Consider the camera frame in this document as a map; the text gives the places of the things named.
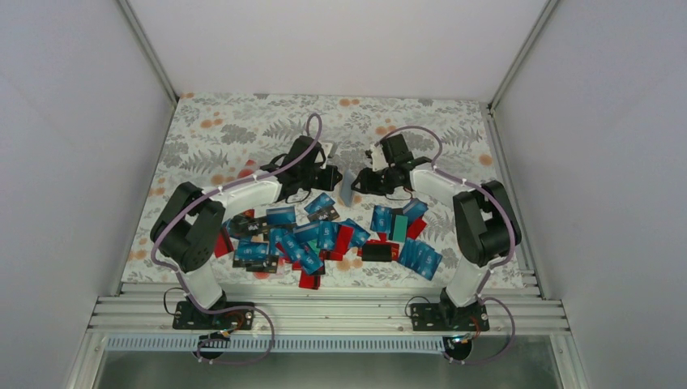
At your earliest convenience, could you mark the floral patterned table mat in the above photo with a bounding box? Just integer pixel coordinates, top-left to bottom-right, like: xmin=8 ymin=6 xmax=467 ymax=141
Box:
xmin=121 ymin=92 xmax=524 ymax=290

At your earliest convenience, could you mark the black VIP card left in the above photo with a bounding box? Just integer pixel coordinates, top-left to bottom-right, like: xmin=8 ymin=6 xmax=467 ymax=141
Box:
xmin=228 ymin=214 xmax=271 ymax=239

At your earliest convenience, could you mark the blue card upper right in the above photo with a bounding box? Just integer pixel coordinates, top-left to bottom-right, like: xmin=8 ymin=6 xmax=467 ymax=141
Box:
xmin=370 ymin=205 xmax=392 ymax=233

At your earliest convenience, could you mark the green card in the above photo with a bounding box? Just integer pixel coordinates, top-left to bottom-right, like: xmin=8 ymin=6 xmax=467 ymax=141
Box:
xmin=388 ymin=214 xmax=408 ymax=242

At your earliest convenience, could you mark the aluminium rail frame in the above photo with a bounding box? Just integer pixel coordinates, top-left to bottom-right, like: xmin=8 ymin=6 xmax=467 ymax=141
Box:
xmin=87 ymin=283 xmax=570 ymax=336

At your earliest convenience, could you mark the beige leather card holder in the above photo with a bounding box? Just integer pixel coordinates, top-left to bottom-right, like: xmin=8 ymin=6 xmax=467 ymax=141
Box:
xmin=339 ymin=169 xmax=357 ymax=207

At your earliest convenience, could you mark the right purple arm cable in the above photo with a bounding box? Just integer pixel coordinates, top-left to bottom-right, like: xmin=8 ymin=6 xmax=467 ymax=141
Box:
xmin=378 ymin=125 xmax=519 ymax=366

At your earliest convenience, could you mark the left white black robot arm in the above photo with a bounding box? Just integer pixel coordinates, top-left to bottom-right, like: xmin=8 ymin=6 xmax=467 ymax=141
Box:
xmin=150 ymin=135 xmax=343 ymax=328

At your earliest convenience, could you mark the grey slotted cable duct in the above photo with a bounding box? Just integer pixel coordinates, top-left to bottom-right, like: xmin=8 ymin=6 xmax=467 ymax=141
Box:
xmin=105 ymin=334 xmax=444 ymax=354

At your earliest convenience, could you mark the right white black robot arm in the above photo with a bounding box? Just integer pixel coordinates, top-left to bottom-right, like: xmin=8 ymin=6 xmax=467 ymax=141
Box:
xmin=351 ymin=134 xmax=522 ymax=330

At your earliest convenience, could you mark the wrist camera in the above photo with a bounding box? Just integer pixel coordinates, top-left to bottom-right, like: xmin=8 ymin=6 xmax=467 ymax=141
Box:
xmin=365 ymin=144 xmax=388 ymax=172
xmin=321 ymin=142 xmax=337 ymax=159

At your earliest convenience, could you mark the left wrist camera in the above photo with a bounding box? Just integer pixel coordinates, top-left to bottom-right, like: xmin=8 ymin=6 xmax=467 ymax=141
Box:
xmin=321 ymin=142 xmax=337 ymax=159

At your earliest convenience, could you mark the blue card stack right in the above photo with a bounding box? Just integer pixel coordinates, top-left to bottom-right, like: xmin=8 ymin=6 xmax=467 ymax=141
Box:
xmin=398 ymin=238 xmax=443 ymax=280

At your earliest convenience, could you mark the blue card upper centre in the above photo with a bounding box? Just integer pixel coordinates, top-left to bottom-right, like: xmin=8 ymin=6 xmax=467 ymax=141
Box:
xmin=305 ymin=193 xmax=335 ymax=215

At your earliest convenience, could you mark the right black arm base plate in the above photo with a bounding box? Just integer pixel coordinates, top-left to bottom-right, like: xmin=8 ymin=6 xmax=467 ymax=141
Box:
xmin=409 ymin=302 xmax=490 ymax=332

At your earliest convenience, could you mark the blue card left lower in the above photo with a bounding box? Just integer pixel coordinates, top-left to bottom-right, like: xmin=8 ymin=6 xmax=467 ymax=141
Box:
xmin=234 ymin=241 xmax=268 ymax=263

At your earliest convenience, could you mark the red card bottom centre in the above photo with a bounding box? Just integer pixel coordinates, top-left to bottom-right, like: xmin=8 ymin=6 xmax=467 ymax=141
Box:
xmin=298 ymin=271 xmax=322 ymax=290

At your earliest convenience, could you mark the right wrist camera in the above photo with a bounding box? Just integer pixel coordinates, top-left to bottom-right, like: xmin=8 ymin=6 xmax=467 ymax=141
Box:
xmin=365 ymin=144 xmax=388 ymax=172

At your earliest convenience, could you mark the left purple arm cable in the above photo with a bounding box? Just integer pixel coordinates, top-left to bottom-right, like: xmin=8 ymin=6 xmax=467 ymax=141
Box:
xmin=150 ymin=113 xmax=324 ymax=366

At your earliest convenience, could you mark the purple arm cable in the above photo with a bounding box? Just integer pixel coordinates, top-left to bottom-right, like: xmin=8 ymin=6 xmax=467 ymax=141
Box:
xmin=378 ymin=125 xmax=519 ymax=366
xmin=150 ymin=113 xmax=324 ymax=366

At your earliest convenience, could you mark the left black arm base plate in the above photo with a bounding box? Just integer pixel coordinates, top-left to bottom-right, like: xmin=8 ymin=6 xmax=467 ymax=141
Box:
xmin=172 ymin=301 xmax=255 ymax=331

